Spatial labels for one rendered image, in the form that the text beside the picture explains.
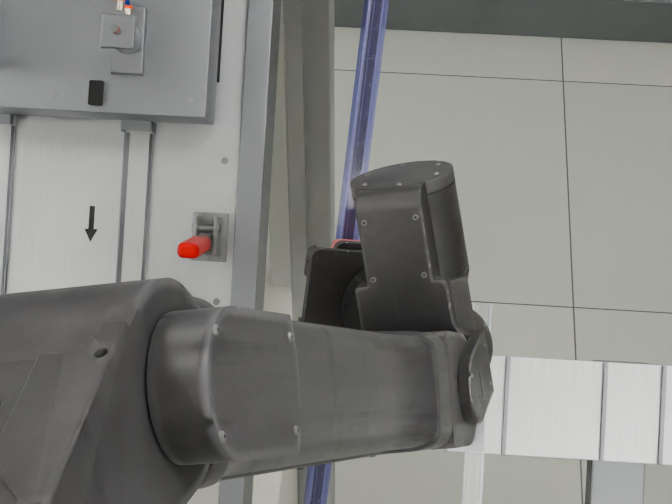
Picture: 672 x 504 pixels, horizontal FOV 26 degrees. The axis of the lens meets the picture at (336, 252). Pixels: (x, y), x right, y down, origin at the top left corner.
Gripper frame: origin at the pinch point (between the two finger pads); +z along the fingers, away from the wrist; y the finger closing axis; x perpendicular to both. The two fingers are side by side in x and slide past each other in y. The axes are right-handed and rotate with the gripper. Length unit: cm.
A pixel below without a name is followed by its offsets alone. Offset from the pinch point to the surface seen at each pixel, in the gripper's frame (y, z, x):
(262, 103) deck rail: 2.6, 18.1, -9.0
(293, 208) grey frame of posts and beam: -6.3, 37.7, 2.3
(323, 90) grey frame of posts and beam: -5.3, 29.2, -9.6
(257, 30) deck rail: 3.3, 19.5, -14.4
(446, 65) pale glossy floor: -74, 183, -5
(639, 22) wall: -111, 176, -18
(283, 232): -11, 59, 9
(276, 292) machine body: -13, 63, 16
